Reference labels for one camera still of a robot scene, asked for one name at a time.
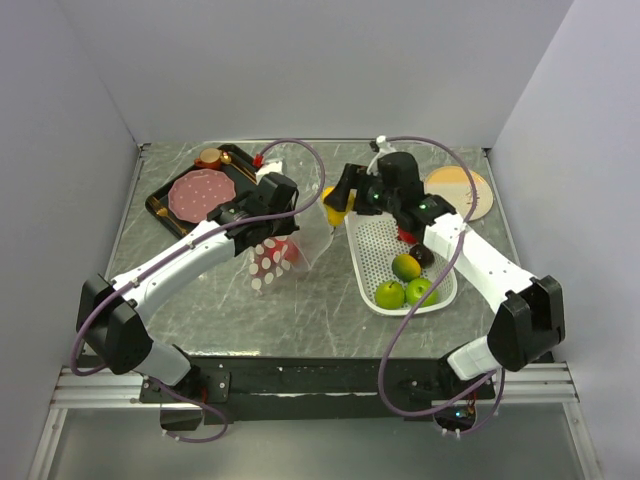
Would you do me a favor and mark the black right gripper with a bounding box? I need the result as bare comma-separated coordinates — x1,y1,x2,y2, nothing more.
324,163,400,216

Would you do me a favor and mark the yellow pear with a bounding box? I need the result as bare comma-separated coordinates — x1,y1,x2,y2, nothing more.
321,186,356,228

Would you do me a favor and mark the red apple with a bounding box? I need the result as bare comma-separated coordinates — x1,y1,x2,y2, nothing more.
397,227,418,245
274,236,299,264

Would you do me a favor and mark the clear polka dot zip bag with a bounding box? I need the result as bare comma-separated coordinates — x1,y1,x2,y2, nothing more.
248,197,334,294

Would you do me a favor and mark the yellow green mango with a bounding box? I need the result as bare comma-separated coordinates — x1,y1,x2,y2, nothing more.
391,254,422,283

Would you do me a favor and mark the dark purple mangosteen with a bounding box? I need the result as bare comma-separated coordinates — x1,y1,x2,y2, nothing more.
409,244,435,269

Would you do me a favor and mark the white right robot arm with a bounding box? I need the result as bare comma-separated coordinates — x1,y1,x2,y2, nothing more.
323,152,566,398

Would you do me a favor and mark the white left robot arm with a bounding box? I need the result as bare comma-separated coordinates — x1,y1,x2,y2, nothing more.
76,173,299,402

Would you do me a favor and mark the white perforated plastic basket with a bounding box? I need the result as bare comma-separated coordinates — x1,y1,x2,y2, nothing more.
344,212,458,317

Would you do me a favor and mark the gold spoon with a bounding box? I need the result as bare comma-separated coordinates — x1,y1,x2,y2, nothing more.
220,151,251,174

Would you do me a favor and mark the orange cup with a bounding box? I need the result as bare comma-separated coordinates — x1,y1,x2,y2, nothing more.
194,148,223,170

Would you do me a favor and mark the pink polka dot plate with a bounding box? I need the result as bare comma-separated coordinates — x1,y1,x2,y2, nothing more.
168,169,236,224

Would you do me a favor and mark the green apple left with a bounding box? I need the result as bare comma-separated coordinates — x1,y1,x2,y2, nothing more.
374,281,405,310

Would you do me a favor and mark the green apple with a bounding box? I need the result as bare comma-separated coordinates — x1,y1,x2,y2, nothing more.
374,281,405,310
405,277,439,308

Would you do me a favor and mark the yellow cream round plate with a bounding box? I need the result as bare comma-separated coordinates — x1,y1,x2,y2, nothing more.
424,166,494,221

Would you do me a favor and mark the gold fork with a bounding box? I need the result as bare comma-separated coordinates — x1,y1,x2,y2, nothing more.
150,197,188,236

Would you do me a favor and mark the green apple right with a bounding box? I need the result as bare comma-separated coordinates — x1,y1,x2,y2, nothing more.
405,277,439,308

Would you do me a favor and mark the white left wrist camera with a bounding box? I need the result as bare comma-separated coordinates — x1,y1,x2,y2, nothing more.
256,157,286,184

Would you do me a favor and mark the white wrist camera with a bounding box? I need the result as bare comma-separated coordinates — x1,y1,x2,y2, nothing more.
367,135,396,174
256,157,286,184

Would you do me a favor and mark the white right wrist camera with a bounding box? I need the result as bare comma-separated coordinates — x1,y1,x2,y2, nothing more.
367,135,396,174

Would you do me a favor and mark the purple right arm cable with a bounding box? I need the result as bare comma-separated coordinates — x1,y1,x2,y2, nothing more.
377,134,505,437

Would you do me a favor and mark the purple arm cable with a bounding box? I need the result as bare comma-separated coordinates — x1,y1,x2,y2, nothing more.
377,134,505,437
69,138,327,445

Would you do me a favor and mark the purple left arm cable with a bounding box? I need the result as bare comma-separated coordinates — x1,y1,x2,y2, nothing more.
69,138,327,445

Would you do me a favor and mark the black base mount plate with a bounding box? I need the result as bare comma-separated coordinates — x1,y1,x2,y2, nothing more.
139,356,471,432

